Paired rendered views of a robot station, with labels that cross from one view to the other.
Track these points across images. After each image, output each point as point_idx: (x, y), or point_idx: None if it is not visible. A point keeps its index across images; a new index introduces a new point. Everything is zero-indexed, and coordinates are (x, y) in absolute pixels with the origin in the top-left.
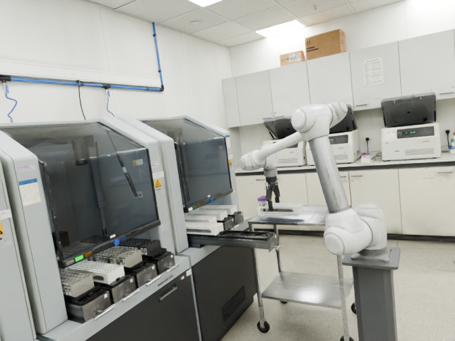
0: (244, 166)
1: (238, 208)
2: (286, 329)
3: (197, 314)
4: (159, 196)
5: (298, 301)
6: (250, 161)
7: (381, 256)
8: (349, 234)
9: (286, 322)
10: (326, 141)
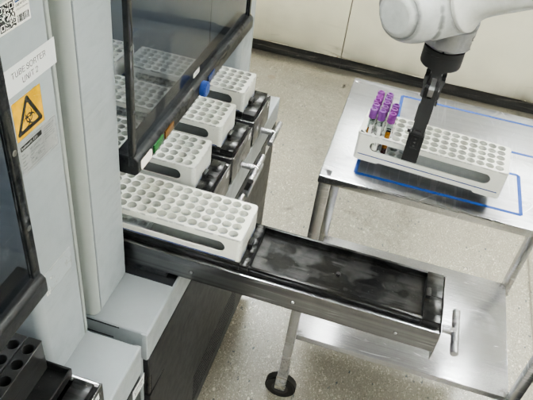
0: (406, 32)
1: (248, 67)
2: (329, 386)
3: None
4: (36, 169)
5: (397, 366)
6: (439, 15)
7: None
8: None
9: (325, 359)
10: None
